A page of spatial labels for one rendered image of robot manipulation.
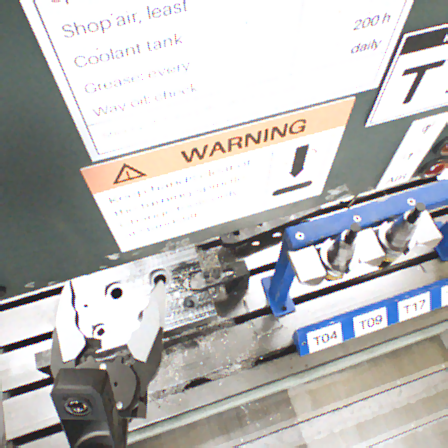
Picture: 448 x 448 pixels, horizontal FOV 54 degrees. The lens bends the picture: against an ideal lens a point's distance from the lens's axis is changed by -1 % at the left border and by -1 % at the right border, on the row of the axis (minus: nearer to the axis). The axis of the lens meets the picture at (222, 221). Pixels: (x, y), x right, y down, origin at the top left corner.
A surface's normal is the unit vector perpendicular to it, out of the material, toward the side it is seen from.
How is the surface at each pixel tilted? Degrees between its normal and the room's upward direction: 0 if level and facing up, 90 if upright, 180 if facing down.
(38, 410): 0
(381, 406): 8
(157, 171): 90
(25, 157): 90
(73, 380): 29
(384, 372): 7
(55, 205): 90
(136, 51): 90
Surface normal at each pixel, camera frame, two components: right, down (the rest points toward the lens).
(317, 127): 0.31, 0.84
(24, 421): 0.00, -0.46
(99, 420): -0.02, 0.56
